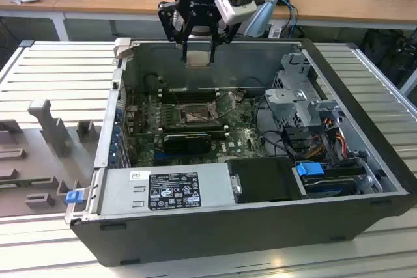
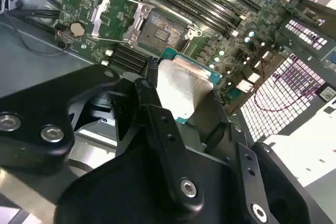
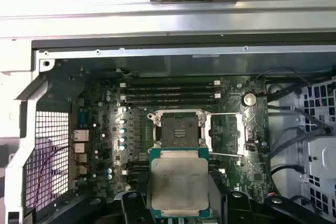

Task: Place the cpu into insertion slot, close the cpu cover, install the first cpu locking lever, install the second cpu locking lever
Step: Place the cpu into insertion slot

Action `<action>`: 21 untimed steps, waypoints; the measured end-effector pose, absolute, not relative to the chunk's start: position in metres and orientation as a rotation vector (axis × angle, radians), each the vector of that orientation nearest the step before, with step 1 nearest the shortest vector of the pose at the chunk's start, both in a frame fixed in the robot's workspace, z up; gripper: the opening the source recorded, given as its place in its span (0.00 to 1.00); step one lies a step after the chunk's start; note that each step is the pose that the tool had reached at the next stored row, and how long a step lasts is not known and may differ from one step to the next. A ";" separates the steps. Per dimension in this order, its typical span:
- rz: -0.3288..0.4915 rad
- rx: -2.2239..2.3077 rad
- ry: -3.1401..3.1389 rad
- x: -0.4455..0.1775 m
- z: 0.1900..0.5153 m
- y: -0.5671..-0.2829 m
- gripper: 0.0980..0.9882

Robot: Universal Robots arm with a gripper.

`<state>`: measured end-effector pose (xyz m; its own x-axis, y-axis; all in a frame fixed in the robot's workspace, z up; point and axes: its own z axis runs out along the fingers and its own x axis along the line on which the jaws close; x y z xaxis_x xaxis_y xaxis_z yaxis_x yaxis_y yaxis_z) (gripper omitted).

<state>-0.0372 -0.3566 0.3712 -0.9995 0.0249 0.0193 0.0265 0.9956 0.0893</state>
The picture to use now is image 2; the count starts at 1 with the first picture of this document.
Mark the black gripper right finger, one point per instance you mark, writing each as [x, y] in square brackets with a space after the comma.
[244, 150]

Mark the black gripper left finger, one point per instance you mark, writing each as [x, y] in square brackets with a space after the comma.
[39, 103]

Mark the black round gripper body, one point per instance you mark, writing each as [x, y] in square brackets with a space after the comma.
[126, 192]

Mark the silver CPU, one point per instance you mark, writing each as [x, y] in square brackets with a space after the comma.
[181, 85]

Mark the metal CPU socket cover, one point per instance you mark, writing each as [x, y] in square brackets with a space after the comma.
[95, 23]

